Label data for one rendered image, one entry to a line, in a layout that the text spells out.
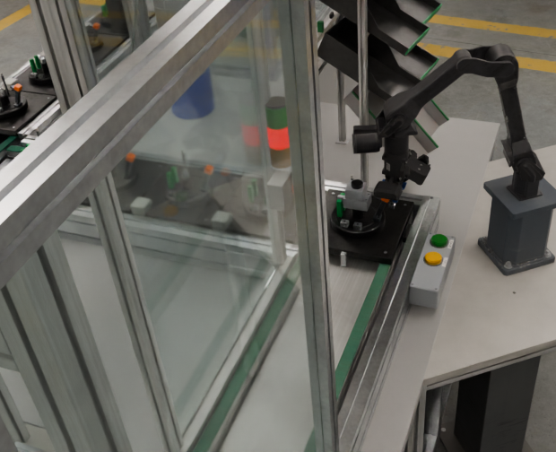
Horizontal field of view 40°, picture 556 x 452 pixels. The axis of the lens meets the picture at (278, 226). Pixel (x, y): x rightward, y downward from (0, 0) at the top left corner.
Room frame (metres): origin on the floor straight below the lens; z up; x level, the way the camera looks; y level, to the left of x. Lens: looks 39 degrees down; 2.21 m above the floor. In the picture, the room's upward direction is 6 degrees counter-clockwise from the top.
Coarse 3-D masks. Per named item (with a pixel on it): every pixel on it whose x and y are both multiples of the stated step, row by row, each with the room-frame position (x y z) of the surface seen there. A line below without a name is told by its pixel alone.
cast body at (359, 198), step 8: (352, 184) 1.53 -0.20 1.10; (360, 184) 1.53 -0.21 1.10; (352, 192) 1.52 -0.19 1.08; (360, 192) 1.51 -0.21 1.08; (368, 192) 1.54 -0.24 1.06; (344, 200) 1.53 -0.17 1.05; (352, 200) 1.52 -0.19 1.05; (360, 200) 1.51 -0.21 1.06; (368, 200) 1.51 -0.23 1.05; (352, 208) 1.52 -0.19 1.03; (360, 208) 1.51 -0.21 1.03; (368, 208) 1.51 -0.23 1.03
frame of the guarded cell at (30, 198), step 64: (192, 0) 0.55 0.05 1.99; (256, 0) 0.59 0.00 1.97; (128, 64) 0.46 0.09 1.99; (192, 64) 0.48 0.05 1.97; (64, 128) 0.38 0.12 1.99; (128, 128) 0.41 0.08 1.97; (320, 128) 0.70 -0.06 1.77; (0, 192) 0.32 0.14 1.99; (64, 192) 0.34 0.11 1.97; (320, 192) 0.70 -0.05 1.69; (0, 256) 0.29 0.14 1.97; (320, 256) 0.68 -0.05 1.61; (320, 320) 0.68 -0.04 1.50; (320, 384) 0.69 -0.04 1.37; (0, 448) 0.25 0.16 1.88
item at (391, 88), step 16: (336, 32) 1.90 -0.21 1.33; (352, 32) 1.91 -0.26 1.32; (320, 48) 1.83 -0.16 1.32; (336, 48) 1.80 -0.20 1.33; (352, 48) 1.89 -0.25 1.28; (368, 48) 1.89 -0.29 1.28; (384, 48) 1.86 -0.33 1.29; (336, 64) 1.80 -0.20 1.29; (352, 64) 1.77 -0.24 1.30; (368, 64) 1.85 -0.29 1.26; (384, 64) 1.86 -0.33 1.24; (368, 80) 1.75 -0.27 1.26; (384, 80) 1.80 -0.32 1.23; (400, 80) 1.81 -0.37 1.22; (416, 80) 1.81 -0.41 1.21; (384, 96) 1.72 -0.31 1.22
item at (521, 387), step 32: (544, 352) 1.18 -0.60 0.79; (480, 384) 1.42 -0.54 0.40; (512, 384) 1.40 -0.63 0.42; (416, 416) 1.12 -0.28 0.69; (480, 416) 1.40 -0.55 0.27; (512, 416) 1.40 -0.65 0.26; (416, 448) 1.11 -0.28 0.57; (448, 448) 1.48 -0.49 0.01; (480, 448) 1.38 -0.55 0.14; (512, 448) 1.41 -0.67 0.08
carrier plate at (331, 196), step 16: (336, 192) 1.67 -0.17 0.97; (384, 208) 1.58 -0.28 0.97; (400, 208) 1.57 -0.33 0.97; (400, 224) 1.51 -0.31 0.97; (336, 240) 1.47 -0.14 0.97; (352, 240) 1.46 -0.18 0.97; (368, 240) 1.46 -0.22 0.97; (384, 240) 1.45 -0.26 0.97; (400, 240) 1.46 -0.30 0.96; (352, 256) 1.42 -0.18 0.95; (368, 256) 1.40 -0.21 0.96; (384, 256) 1.39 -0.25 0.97
